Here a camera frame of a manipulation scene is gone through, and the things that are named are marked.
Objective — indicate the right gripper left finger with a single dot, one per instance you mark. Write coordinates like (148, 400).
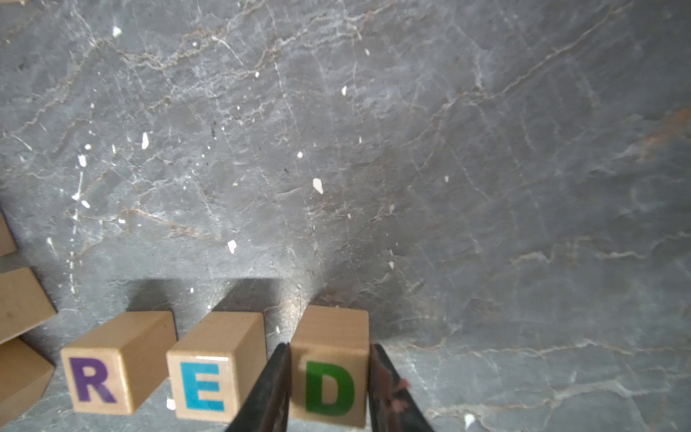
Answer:
(267, 406)

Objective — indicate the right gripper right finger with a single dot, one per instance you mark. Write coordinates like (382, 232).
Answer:
(391, 406)

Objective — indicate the wooden block teal E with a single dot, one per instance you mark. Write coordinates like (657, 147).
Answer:
(215, 366)

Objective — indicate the wooden block green D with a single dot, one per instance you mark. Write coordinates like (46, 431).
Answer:
(330, 352)

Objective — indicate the wooden block purple R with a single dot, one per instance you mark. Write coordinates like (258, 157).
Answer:
(115, 368)

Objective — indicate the wooden block red N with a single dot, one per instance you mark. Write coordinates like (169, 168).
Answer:
(25, 375)

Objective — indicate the wooden block teal W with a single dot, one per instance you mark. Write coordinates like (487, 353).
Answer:
(24, 303)

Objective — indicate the wooden block brown Q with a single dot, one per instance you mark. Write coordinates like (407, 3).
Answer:
(7, 243)

